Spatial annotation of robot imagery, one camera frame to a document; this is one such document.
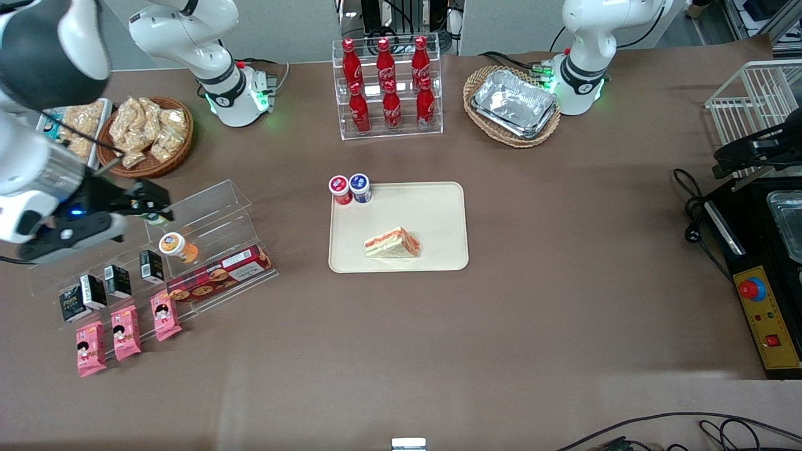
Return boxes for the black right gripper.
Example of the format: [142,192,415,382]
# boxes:
[61,172,176,222]

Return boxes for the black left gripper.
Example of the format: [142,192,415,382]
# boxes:
[713,122,802,180]

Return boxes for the triangular sandwich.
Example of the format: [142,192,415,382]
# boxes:
[364,226,422,259]

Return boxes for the metal tray in machine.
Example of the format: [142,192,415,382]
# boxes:
[766,190,802,264]

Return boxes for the white rectangular snack tray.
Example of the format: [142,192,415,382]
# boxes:
[36,98,113,171]

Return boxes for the beige plastic tray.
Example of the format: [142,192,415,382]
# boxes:
[328,182,469,274]

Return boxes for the brown wicker basket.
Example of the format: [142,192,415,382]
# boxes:
[96,96,194,179]

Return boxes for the clear bagged brown snack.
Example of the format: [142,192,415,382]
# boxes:
[149,128,187,164]
[113,143,148,169]
[145,103,189,135]
[109,97,150,146]

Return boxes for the orange lidded cup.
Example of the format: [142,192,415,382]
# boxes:
[159,232,199,264]

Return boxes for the clear acrylic stepped display stand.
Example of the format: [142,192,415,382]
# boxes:
[28,216,189,361]
[144,180,280,314]

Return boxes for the small black carton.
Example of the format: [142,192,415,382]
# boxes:
[80,274,108,310]
[59,285,86,323]
[104,266,132,299]
[139,249,165,286]

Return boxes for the black sealing machine yellow panel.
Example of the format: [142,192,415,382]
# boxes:
[702,175,802,381]

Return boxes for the red cookie box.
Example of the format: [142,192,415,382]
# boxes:
[166,244,274,304]

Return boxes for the wrapped brown snack bars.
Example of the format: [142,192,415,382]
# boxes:
[60,101,105,157]

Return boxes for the pink snack packet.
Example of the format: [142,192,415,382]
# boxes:
[150,291,183,342]
[76,321,107,378]
[111,305,142,361]

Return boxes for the red emergency stop button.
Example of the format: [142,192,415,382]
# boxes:
[738,277,767,303]

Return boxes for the red lidded small jar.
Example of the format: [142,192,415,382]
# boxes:
[328,175,353,206]

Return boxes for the red cola bottle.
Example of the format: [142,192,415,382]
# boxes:
[417,78,435,129]
[342,39,363,86]
[412,36,431,82]
[376,38,395,85]
[383,80,402,131]
[349,83,372,134]

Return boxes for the stacked aluminium foil trays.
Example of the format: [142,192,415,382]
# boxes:
[471,69,558,140]

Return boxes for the light wicker basket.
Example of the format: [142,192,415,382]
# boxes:
[463,65,562,148]

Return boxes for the clear acrylic bottle rack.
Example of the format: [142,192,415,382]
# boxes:
[332,34,444,141]

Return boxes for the black power cable with plug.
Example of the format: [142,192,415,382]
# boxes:
[672,168,734,283]

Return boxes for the white wire basket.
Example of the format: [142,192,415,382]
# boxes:
[705,60,802,179]

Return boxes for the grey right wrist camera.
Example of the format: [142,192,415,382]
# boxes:
[18,213,127,264]

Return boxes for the aluminium frame rack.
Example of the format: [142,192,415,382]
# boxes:
[721,0,802,60]

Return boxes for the long black floor cable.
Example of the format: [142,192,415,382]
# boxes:
[555,412,802,451]

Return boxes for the black equipment with cables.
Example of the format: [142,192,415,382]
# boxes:
[335,0,464,54]

